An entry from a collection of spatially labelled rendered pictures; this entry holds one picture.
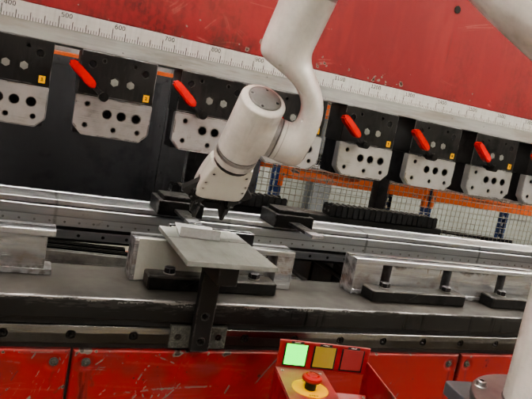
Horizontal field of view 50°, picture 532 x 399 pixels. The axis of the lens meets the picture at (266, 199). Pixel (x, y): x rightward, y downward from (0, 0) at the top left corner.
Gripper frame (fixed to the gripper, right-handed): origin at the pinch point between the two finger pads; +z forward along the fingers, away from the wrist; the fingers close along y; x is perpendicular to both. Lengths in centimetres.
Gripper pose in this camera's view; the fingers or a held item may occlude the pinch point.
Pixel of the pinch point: (208, 208)
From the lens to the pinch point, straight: 121.4
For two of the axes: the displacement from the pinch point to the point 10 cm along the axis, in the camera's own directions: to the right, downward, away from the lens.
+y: -9.1, -1.2, -3.9
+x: 1.6, 7.8, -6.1
